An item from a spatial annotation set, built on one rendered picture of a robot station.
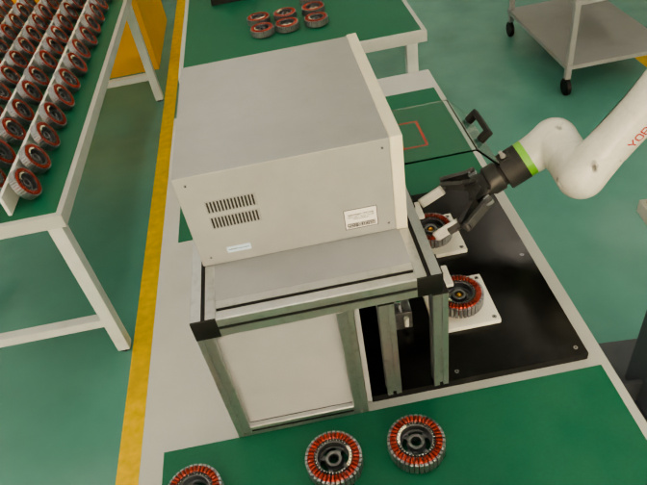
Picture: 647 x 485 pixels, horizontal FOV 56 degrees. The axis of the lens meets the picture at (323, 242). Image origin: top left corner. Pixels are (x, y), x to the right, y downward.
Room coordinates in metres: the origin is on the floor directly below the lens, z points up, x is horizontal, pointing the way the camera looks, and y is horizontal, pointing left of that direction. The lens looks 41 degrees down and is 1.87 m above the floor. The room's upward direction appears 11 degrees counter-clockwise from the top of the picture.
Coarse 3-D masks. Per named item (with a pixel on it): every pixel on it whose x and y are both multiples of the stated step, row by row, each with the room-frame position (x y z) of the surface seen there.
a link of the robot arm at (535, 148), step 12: (552, 120) 1.18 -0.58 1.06; (564, 120) 1.18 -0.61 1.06; (540, 132) 1.17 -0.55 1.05; (552, 132) 1.15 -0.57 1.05; (564, 132) 1.14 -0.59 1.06; (576, 132) 1.14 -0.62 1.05; (516, 144) 1.18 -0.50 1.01; (528, 144) 1.16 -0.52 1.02; (540, 144) 1.15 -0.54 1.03; (552, 144) 1.12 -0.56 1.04; (564, 144) 1.10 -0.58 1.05; (528, 156) 1.14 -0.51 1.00; (540, 156) 1.13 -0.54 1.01; (540, 168) 1.13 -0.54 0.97
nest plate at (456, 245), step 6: (444, 216) 1.24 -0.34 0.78; (450, 216) 1.24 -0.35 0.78; (438, 228) 1.20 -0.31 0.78; (456, 234) 1.16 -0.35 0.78; (456, 240) 1.14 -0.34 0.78; (462, 240) 1.14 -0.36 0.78; (444, 246) 1.12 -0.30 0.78; (450, 246) 1.12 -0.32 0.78; (456, 246) 1.11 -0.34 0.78; (462, 246) 1.11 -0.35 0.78; (438, 252) 1.11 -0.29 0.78; (444, 252) 1.10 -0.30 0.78; (450, 252) 1.10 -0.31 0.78; (456, 252) 1.10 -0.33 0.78; (462, 252) 1.10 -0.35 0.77
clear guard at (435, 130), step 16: (400, 112) 1.35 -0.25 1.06; (416, 112) 1.33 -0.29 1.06; (432, 112) 1.32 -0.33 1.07; (448, 112) 1.30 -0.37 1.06; (400, 128) 1.27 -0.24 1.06; (416, 128) 1.26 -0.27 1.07; (432, 128) 1.24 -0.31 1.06; (448, 128) 1.23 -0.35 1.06; (464, 128) 1.22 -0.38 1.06; (416, 144) 1.19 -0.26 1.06; (432, 144) 1.17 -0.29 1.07; (448, 144) 1.16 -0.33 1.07; (464, 144) 1.15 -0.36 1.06; (480, 144) 1.18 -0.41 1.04; (416, 160) 1.13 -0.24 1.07; (496, 160) 1.14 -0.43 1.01
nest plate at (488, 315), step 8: (480, 280) 0.98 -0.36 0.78; (424, 296) 0.97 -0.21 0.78; (488, 296) 0.93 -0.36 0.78; (488, 304) 0.91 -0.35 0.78; (480, 312) 0.89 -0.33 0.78; (488, 312) 0.88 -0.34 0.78; (496, 312) 0.88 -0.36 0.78; (456, 320) 0.88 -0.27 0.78; (464, 320) 0.87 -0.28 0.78; (472, 320) 0.87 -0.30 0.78; (480, 320) 0.86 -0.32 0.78; (488, 320) 0.86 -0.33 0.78; (496, 320) 0.86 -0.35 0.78; (456, 328) 0.86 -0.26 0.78; (464, 328) 0.86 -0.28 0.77
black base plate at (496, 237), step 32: (448, 192) 1.35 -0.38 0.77; (480, 224) 1.19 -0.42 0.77; (448, 256) 1.10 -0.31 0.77; (480, 256) 1.08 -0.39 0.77; (512, 256) 1.06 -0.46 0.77; (512, 288) 0.95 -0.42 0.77; (544, 288) 0.93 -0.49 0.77; (416, 320) 0.91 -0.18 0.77; (512, 320) 0.86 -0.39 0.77; (544, 320) 0.84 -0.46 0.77; (416, 352) 0.82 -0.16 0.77; (480, 352) 0.79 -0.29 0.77; (512, 352) 0.77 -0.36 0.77; (544, 352) 0.76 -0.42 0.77; (576, 352) 0.74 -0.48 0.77; (384, 384) 0.75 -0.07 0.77; (416, 384) 0.74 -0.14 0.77; (448, 384) 0.73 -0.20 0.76
